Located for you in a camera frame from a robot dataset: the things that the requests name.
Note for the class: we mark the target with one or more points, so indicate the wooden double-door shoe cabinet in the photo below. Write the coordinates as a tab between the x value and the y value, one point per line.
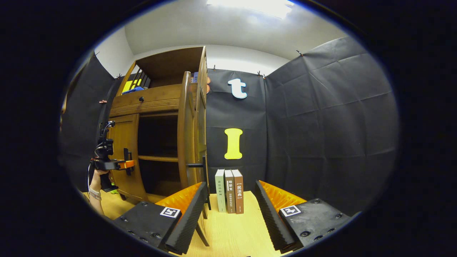
160	98

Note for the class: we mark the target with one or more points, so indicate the dark brown book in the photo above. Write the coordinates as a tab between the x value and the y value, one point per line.
230	192

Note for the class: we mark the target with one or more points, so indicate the black backdrop cloth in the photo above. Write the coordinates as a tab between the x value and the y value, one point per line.
321	125

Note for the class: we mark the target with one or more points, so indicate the blue cloth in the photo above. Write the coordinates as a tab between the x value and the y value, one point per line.
132	90

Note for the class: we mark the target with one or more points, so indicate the wooden shoe cabinet door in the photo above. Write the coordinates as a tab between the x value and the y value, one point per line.
125	135
185	135

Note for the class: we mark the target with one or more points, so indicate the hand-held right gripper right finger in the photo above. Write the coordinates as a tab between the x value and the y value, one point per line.
269	217

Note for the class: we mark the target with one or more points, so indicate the green frog plush toy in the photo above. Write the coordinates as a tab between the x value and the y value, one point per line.
114	192

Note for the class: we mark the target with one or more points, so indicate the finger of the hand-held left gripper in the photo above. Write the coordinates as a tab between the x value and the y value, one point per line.
126	164

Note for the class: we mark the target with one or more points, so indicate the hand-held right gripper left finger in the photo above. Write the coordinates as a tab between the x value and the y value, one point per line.
187	221

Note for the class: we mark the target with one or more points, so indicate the grey-green book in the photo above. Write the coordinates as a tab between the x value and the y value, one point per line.
220	192

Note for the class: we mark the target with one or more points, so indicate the red-brown book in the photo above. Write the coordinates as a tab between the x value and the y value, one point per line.
239	192

